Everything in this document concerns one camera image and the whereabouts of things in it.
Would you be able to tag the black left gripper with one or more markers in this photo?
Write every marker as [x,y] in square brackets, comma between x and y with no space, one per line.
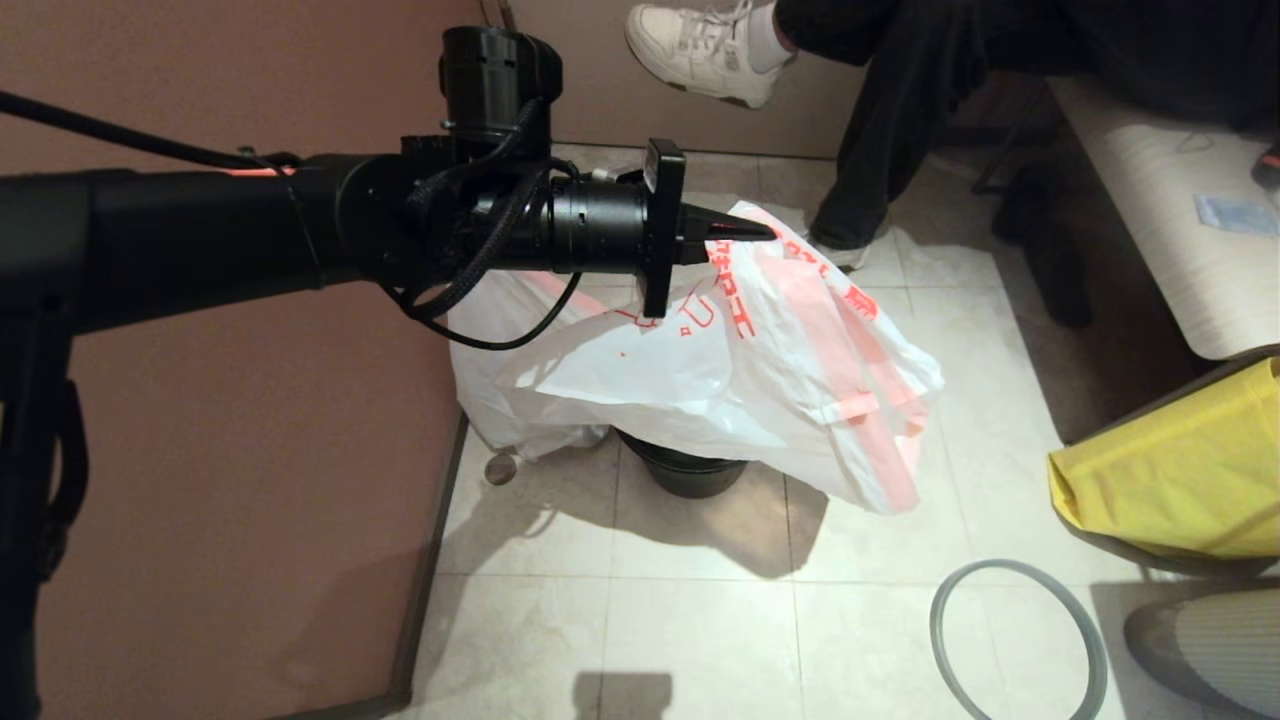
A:
[665,220]

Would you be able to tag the white red-printed plastic bag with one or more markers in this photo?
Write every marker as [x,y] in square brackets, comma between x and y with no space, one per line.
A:
[700,370]

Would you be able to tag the black round trash bin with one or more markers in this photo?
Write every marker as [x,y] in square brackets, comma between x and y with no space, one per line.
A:
[690,475]

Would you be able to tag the white garbage bag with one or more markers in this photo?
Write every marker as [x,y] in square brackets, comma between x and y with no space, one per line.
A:
[500,400]

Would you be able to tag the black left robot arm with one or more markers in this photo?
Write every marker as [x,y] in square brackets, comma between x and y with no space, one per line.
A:
[200,230]

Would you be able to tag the yellow fabric bag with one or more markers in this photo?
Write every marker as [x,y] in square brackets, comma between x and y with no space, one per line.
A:
[1180,480]

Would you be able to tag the white sock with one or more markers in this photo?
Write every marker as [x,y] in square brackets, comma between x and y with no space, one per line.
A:
[765,40]

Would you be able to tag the black trousers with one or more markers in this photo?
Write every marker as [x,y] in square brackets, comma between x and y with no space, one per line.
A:
[900,100]

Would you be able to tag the thin dark metal rod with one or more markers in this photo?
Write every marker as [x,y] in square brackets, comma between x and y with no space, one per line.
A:
[1001,150]

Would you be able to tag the small round brown floor disc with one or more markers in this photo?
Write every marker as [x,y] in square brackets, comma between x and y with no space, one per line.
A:
[500,469]

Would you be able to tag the black slippers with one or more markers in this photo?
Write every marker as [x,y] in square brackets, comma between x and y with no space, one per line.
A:
[1050,270]

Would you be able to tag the black upper garment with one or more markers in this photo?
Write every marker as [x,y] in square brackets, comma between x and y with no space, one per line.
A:
[1130,40]

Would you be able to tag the clear plastic wrapper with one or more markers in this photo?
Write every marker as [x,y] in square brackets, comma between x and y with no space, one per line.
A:
[1237,215]

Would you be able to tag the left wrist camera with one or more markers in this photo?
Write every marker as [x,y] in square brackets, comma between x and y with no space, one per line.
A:
[615,176]

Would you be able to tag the grey door frame post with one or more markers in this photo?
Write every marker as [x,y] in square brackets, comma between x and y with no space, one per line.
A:
[498,12]

